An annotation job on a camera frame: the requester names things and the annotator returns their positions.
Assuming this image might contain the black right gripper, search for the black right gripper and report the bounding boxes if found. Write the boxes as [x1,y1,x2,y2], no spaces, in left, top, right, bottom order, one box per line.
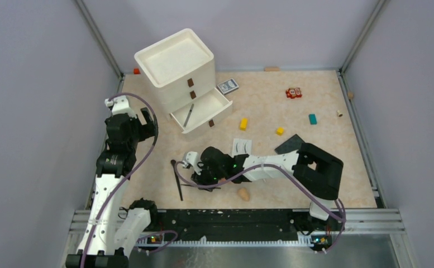
[192,160,227,192]

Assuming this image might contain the thin black pencil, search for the thin black pencil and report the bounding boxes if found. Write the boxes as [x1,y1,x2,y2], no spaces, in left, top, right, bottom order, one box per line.
[180,184,221,192]

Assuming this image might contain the beige makeup sponge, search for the beige makeup sponge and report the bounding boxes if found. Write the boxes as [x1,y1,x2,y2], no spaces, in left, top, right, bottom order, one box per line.
[237,188,250,202]

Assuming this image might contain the black makeup brush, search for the black makeup brush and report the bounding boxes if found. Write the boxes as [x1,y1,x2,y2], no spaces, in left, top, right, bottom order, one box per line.
[170,159,183,202]

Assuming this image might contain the silver eyeliner pencil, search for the silver eyeliner pencil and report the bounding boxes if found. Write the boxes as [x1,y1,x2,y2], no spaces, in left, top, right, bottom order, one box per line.
[183,103,194,128]

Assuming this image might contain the white plastic drawer organizer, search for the white plastic drawer organizer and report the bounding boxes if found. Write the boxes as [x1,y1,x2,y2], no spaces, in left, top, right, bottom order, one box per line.
[134,28,233,137]

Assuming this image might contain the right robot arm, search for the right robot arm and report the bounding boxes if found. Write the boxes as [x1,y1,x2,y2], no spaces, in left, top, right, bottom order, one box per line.
[183,143,344,230]

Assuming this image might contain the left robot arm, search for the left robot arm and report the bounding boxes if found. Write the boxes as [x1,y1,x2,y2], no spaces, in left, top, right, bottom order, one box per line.
[65,108,159,267]

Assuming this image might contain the white false eyelash card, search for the white false eyelash card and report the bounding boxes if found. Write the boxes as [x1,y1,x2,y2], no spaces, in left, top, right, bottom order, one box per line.
[231,138,252,157]

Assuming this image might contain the yellow rectangular toy block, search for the yellow rectangular toy block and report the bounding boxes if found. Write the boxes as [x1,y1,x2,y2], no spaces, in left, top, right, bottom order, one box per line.
[239,118,249,131]

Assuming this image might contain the small yellow cube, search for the small yellow cube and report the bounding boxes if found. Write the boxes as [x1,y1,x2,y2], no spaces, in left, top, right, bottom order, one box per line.
[275,127,284,136]

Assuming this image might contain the blue playing card deck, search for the blue playing card deck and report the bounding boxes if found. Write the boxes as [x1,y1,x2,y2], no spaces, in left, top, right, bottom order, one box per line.
[217,78,239,95]

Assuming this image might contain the dark green building baseplate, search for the dark green building baseplate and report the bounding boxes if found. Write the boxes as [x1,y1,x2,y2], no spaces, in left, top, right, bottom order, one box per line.
[274,134,304,155]

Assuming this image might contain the teal toy block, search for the teal toy block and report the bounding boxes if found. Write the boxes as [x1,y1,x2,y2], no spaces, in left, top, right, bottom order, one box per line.
[308,114,317,125]

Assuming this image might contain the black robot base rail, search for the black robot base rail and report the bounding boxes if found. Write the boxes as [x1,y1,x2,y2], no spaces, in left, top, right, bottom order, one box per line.
[145,209,341,242]

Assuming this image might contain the wooden block at wall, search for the wooden block at wall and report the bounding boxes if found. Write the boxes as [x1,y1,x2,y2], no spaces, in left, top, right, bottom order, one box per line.
[264,66,280,72]

